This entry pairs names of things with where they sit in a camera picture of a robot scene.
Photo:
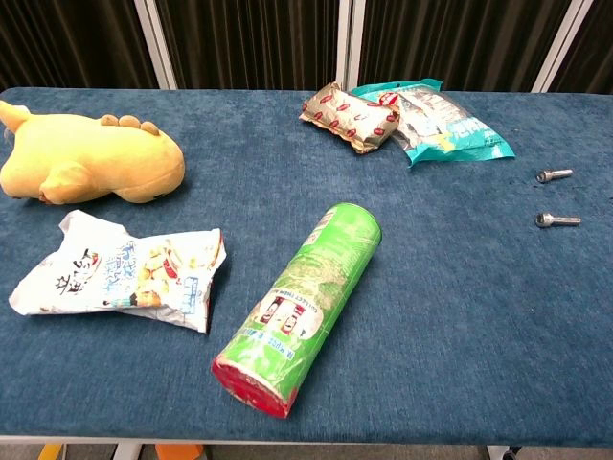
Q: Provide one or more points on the silver metal bolt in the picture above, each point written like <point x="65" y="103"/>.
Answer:
<point x="555" y="174"/>
<point x="558" y="221"/>

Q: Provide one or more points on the green chips can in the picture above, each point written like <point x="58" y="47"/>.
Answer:
<point x="311" y="297"/>

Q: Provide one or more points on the gold red snack packet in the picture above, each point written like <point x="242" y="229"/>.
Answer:
<point x="354" y="117"/>

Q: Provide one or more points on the blue fabric table cover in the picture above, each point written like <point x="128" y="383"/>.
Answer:
<point x="455" y="311"/>

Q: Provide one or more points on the teal snack bag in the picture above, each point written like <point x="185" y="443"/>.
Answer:
<point x="445" y="124"/>

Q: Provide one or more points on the dark brown curtain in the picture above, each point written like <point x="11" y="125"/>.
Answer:
<point x="249" y="43"/>
<point x="67" y="43"/>
<point x="460" y="43"/>
<point x="594" y="52"/>

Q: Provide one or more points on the white crumpled snack bag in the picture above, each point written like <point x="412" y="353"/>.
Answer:
<point x="100" y="273"/>

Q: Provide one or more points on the yellow plush dinosaur toy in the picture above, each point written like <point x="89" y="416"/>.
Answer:
<point x="96" y="158"/>

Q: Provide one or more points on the white table leg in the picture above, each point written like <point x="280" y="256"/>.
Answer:
<point x="127" y="451"/>
<point x="498" y="453"/>

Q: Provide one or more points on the yellow orange object under table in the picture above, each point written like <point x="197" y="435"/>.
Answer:
<point x="50" y="452"/>

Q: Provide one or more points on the white partition frame post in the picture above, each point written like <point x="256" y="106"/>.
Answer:
<point x="348" y="43"/>
<point x="155" y="43"/>
<point x="562" y="45"/>

